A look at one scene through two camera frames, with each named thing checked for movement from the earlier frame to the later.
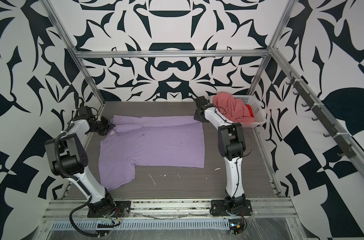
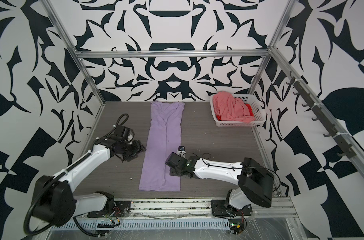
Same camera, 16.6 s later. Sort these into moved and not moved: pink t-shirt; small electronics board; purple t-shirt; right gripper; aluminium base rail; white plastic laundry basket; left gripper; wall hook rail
Moved: purple t-shirt; right gripper; left gripper
Not moved: small electronics board; pink t-shirt; wall hook rail; white plastic laundry basket; aluminium base rail
